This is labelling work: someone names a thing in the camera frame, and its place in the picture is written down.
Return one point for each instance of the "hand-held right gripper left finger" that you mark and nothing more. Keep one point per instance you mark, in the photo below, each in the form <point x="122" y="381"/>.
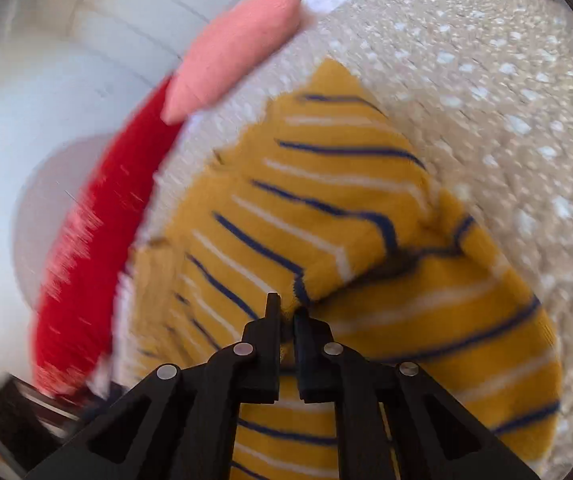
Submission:
<point x="272" y="350"/>

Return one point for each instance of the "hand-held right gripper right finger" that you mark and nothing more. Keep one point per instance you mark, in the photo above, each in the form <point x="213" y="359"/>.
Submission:
<point x="302" y="355"/>

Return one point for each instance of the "yellow striped knit sweater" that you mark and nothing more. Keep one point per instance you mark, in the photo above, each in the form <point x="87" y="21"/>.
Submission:
<point x="341" y="185"/>

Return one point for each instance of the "red cloth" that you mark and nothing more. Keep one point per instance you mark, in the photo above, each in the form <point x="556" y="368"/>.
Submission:
<point x="96" y="240"/>

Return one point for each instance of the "pink pillow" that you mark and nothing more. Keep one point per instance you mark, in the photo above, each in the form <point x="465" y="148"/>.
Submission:
<point x="231" y="50"/>

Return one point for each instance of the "beige knit blanket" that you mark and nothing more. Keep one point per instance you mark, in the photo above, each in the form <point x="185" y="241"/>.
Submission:
<point x="491" y="85"/>

